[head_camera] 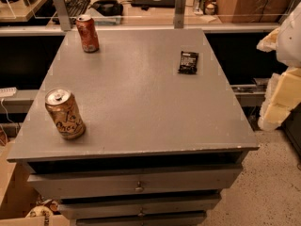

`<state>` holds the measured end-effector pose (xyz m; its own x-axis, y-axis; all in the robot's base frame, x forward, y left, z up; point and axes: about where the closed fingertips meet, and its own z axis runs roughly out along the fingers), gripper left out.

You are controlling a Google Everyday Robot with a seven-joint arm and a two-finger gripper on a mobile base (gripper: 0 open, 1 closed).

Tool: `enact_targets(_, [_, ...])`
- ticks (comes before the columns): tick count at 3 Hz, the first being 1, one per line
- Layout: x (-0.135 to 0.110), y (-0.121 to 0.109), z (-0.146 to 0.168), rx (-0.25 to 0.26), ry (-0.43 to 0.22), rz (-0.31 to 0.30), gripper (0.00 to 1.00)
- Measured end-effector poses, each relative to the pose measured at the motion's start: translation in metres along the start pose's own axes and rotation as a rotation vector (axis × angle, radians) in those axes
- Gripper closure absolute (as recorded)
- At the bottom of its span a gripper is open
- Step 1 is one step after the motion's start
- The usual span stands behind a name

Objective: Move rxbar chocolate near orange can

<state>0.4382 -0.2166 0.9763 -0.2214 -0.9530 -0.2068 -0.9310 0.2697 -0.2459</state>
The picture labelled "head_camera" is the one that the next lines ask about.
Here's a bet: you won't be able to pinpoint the black headphones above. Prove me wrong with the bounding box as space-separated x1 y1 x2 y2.
90 0 123 16

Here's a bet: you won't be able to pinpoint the left metal bracket post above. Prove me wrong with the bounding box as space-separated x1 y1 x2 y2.
53 0 72 31

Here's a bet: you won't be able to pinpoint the black laptop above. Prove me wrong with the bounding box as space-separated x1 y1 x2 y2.
131 0 175 8

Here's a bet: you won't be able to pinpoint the black keyboard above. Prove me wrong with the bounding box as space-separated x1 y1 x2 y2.
65 0 91 24

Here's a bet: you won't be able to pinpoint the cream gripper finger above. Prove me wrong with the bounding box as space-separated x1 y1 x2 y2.
258 68 301 131
257 28 279 53

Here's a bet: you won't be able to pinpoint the orange soda can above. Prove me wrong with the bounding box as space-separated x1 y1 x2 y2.
75 14 99 53

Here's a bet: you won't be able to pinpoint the metal bracket post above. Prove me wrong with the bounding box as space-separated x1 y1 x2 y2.
53 0 72 31
174 0 186 28

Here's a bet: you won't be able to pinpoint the white power strip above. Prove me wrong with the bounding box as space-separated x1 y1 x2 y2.
0 88 17 98

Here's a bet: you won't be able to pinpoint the cardboard box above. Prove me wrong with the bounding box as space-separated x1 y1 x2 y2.
0 141 71 226

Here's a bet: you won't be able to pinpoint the gold LaCroix can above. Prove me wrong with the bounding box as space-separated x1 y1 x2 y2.
45 88 86 139

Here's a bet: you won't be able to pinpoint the right metal bracket post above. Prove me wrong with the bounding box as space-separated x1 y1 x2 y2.
174 0 186 28

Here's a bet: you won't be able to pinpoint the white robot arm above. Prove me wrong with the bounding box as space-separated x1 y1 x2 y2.
257 3 301 131

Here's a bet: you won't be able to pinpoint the grey drawer cabinet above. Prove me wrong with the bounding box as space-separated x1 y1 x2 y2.
8 29 257 226

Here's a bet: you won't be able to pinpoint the black rxbar chocolate wrapper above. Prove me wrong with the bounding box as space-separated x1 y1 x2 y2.
178 51 198 74

